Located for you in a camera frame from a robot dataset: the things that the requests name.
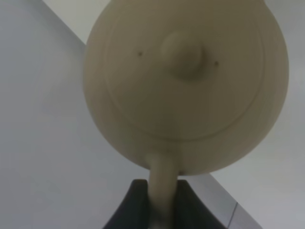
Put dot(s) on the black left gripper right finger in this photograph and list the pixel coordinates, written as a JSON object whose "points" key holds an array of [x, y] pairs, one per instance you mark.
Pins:
{"points": [[191, 212]]}

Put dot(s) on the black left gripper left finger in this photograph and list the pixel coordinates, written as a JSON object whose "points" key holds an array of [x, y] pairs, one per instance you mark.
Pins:
{"points": [[134, 210]]}

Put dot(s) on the beige teapot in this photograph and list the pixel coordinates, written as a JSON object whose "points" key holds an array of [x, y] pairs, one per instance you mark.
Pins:
{"points": [[184, 87]]}

